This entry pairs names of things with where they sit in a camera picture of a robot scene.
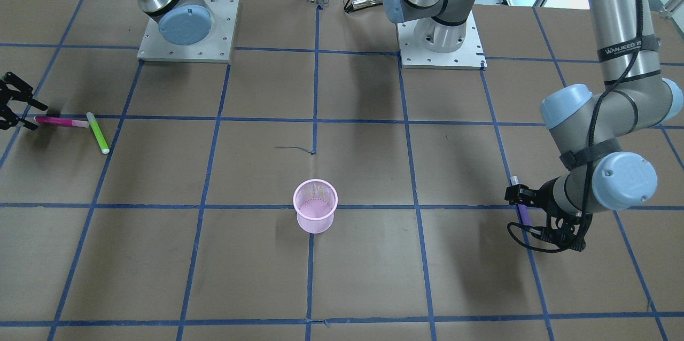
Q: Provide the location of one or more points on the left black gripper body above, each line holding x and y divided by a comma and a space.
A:
544, 195

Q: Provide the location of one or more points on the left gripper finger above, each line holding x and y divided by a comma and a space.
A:
520, 194
543, 233

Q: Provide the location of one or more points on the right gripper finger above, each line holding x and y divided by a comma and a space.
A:
25, 94
21, 122

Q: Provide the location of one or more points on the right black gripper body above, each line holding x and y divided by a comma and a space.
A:
10, 99

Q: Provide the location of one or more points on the purple marker pen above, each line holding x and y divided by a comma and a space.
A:
521, 208

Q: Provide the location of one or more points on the pink marker pen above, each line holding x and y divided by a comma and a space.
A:
46, 120

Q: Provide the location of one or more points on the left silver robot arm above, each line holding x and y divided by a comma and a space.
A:
585, 127

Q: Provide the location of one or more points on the pink mesh cup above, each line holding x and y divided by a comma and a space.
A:
315, 202

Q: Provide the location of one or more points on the green marker pen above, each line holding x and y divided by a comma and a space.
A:
98, 134

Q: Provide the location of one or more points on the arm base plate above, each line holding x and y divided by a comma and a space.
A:
192, 34
459, 52

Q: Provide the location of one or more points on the silver cable connector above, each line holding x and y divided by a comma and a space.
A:
356, 5

